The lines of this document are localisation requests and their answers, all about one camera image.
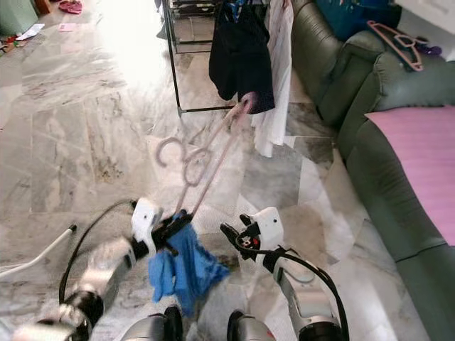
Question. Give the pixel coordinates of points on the blue cloth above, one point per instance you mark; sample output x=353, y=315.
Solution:
x=188, y=273

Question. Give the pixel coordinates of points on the pink plastic clothes hanger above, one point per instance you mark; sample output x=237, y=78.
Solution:
x=400, y=48
x=210, y=160

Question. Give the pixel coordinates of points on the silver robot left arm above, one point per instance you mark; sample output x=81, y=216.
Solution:
x=110, y=259

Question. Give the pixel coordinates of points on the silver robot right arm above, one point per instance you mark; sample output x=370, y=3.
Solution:
x=302, y=291

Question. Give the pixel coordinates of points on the blue clothes hanger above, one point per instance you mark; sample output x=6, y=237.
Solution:
x=236, y=7

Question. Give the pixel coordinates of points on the robot right leg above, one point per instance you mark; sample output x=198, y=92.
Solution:
x=252, y=329

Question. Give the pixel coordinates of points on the dark green sofa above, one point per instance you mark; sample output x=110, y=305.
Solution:
x=384, y=213

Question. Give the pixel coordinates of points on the white shirt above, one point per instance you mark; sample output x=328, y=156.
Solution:
x=281, y=71

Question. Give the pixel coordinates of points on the black metal drying rack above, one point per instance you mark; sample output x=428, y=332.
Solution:
x=170, y=64

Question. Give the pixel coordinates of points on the navy blue garment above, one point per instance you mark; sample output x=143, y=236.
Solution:
x=242, y=57

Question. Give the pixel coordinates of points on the pink mat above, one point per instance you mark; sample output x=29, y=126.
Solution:
x=419, y=163

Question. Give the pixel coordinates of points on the pink paper slip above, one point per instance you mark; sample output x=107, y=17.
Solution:
x=67, y=28

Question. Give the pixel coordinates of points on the blue fabric bag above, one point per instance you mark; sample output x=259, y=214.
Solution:
x=352, y=18

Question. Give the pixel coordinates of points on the red slippers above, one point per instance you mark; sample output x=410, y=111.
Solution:
x=70, y=6

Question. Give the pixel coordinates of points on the white paper sheet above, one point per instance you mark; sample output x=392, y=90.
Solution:
x=30, y=32

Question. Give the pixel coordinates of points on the small purple item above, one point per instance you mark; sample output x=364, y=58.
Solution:
x=430, y=50

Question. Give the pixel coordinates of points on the green laundry hamper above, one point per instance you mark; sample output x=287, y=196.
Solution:
x=16, y=15

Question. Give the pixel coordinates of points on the white storage box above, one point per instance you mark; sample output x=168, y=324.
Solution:
x=430, y=11

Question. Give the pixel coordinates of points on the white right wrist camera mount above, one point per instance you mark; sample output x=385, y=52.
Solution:
x=270, y=226

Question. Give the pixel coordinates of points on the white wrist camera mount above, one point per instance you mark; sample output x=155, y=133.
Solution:
x=270, y=226
x=146, y=218

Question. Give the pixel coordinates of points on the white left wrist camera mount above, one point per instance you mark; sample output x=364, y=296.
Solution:
x=146, y=218

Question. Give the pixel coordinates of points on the brown wooden post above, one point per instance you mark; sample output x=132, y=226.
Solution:
x=43, y=6

